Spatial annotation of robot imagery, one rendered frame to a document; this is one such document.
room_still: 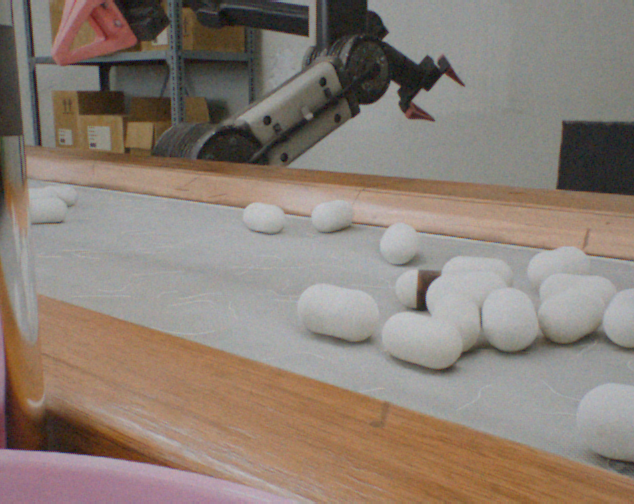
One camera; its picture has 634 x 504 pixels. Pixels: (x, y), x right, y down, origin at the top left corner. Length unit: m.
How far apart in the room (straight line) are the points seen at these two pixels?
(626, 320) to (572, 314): 0.02
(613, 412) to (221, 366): 0.10
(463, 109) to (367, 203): 2.14
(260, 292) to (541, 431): 0.18
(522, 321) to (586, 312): 0.03
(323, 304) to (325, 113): 0.84
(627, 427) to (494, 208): 0.33
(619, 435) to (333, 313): 0.12
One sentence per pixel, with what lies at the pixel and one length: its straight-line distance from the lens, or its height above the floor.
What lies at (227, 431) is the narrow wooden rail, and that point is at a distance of 0.17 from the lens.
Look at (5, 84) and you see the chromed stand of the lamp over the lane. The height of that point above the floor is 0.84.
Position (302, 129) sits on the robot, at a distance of 1.11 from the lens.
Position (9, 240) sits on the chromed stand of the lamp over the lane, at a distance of 0.17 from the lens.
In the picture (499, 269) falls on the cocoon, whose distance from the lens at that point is 0.37.
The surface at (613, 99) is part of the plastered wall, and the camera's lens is 2.48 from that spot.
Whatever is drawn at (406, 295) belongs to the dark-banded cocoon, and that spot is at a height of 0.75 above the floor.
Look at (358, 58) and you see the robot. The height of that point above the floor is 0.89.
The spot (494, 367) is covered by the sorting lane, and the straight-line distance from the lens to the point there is 0.29.
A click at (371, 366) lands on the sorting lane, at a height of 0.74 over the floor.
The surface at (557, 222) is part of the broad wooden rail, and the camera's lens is 0.51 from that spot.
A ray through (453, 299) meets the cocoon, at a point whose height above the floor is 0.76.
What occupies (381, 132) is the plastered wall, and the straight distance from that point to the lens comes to 2.89.
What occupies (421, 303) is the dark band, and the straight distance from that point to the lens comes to 0.35.
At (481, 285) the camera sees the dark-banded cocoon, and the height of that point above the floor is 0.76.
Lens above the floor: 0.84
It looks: 12 degrees down
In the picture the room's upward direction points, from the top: straight up
